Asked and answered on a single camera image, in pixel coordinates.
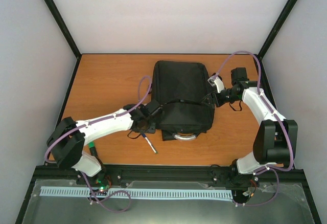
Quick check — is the black student backpack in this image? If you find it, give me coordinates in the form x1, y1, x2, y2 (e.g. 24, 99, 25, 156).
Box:
151, 60, 215, 141

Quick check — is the black frame post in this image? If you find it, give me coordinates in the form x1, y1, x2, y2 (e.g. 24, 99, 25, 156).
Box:
32, 0, 82, 58
257, 0, 311, 58

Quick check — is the light blue cable duct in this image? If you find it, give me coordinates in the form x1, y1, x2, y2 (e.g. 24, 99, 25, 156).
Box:
39, 186, 232, 201

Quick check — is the black frame post right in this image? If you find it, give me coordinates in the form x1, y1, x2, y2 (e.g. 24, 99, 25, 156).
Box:
257, 0, 311, 58

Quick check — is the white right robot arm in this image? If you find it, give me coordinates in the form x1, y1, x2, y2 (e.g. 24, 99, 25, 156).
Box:
203, 68, 298, 175

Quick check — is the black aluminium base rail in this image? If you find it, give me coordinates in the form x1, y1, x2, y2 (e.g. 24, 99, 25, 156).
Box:
31, 164, 308, 189

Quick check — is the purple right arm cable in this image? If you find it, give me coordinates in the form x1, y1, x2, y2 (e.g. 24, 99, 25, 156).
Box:
211, 50, 294, 207

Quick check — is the green capped black marker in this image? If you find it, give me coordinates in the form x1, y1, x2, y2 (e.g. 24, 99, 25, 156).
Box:
88, 142, 99, 159

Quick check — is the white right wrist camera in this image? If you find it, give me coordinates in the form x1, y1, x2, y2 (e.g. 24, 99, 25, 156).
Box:
207, 75, 225, 94

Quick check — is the blue capped pen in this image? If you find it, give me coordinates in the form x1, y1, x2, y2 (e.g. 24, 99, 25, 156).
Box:
141, 133, 158, 154

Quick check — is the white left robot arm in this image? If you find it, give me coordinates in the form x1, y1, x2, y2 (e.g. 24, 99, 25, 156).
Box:
45, 100, 161, 185

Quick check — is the black frame post left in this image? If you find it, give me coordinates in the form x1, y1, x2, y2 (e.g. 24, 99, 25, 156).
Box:
32, 0, 82, 58

